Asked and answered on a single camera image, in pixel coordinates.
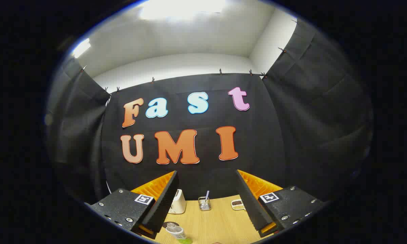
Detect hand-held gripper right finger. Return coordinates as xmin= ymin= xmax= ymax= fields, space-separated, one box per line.
xmin=236 ymin=169 xmax=326 ymax=238

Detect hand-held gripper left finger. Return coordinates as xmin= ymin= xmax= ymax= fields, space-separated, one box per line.
xmin=88 ymin=170 xmax=179 ymax=239

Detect clear juice bottle white label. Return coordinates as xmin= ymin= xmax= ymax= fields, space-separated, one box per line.
xmin=166 ymin=225 xmax=193 ymax=244

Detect cream toaster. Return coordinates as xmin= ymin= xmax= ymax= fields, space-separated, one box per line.
xmin=168 ymin=189 xmax=186 ymax=214

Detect wooden table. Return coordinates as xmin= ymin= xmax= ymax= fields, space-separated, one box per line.
xmin=146 ymin=195 xmax=275 ymax=244

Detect black backdrop cloth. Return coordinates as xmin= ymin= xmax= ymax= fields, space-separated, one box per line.
xmin=46 ymin=20 xmax=373 ymax=204

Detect small ceiling light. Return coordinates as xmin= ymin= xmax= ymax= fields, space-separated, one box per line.
xmin=71 ymin=38 xmax=91 ymax=59

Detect large ceiling light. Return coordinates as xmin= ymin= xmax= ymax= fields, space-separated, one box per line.
xmin=139 ymin=0 xmax=228 ymax=21

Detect clear wire straw holder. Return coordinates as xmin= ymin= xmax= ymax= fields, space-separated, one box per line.
xmin=198 ymin=196 xmax=212 ymax=211

